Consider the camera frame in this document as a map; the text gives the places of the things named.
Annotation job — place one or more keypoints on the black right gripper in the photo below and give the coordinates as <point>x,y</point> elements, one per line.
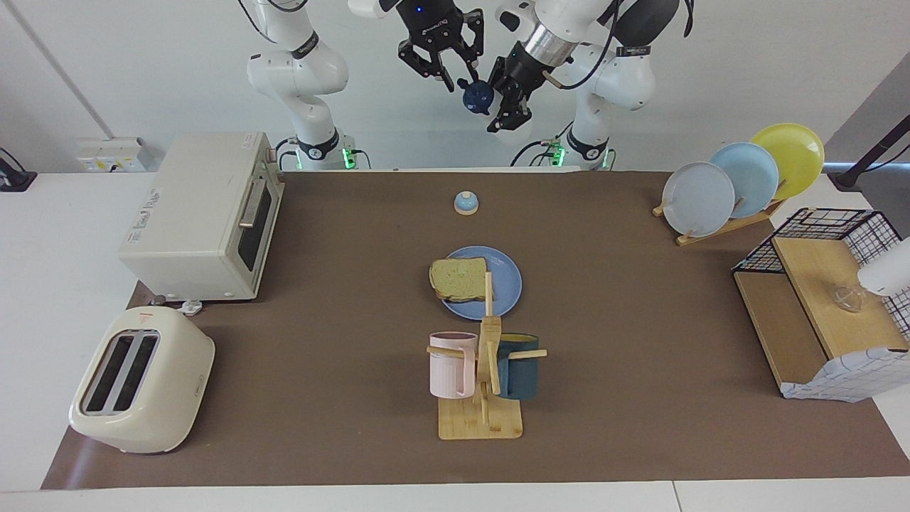
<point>430,21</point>

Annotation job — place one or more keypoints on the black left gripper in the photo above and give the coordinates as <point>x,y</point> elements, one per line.
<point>530,71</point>

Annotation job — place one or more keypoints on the white squeeze bottle blue cap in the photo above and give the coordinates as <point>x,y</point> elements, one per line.
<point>476,97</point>

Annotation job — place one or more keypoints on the slice of toast bread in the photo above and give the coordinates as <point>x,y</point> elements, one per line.
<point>455,279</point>

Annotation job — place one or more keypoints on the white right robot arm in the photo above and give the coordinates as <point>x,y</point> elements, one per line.
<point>306,71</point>

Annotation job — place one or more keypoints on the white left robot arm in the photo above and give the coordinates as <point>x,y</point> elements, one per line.
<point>618,78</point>

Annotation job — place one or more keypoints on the grey round plate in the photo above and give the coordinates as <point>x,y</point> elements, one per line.
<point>698,199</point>

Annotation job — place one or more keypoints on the wooden plate rack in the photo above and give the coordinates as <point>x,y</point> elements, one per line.
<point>718,232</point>

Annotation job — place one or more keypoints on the light blue round plate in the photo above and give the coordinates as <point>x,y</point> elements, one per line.
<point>753,174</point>

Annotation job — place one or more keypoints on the yellow round plate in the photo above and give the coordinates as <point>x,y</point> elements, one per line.
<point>796,153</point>

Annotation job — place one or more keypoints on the small blue dome wooden knob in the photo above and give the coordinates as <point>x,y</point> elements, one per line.
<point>466,204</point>

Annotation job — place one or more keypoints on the dark teal mug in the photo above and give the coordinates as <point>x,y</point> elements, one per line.
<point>522,373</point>

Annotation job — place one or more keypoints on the pink mug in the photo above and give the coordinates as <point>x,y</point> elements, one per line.
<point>448,370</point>

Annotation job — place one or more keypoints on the brown table mat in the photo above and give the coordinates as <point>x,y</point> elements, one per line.
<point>640,355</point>

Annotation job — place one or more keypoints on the white toaster oven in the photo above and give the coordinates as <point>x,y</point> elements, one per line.
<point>192,213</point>

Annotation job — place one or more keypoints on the wooden mug tree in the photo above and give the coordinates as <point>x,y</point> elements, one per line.
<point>480,423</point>

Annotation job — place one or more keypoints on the wooden two-tier shelf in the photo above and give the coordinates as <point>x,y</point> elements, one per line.
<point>817,284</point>

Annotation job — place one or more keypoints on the black pole stand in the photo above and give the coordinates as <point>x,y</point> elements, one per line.
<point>871,153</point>

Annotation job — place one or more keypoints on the cream two-slot toaster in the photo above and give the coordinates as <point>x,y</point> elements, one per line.
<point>163,384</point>

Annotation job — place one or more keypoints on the white checked cloth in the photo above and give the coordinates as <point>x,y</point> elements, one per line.
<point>846,377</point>

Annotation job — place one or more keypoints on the black clamp mount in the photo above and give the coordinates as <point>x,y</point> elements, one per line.
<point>14,178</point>

